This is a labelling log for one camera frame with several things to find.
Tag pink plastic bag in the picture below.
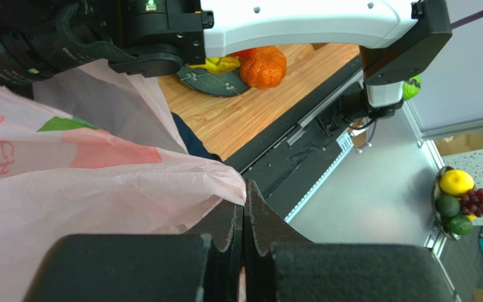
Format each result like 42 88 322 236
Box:
0 60 247 301

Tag dark green fake avocado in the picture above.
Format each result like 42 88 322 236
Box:
435 194 461 218

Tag yellow fake lemon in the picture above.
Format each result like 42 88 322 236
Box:
439 169 475 196

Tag red yellow fake apple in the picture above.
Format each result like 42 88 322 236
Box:
230 48 253 58

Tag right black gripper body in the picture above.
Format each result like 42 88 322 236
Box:
0 1 214 87

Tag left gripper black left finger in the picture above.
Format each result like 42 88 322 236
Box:
25 201 243 301

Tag navy blue cloth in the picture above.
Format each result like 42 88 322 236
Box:
171 112 222 162

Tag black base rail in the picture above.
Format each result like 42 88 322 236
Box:
225 56 362 221

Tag orange fake fruit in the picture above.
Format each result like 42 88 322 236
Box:
238 46 287 90

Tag purple fake grapes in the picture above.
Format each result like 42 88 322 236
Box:
460 188 483 218

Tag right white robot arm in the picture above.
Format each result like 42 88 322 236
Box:
0 1 452 123

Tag dark blue-grey ceramic plate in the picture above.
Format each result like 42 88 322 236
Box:
174 67 250 98

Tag yellow fake starfruit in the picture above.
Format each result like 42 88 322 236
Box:
188 56 240 74

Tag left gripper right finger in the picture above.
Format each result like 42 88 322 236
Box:
243 180 453 301

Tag green fake lime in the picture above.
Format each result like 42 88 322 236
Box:
445 214 474 236

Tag metal fruit bowl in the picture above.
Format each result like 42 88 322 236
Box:
431 165 464 241

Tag green fake watermelon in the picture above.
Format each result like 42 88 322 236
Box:
402 75 422 101

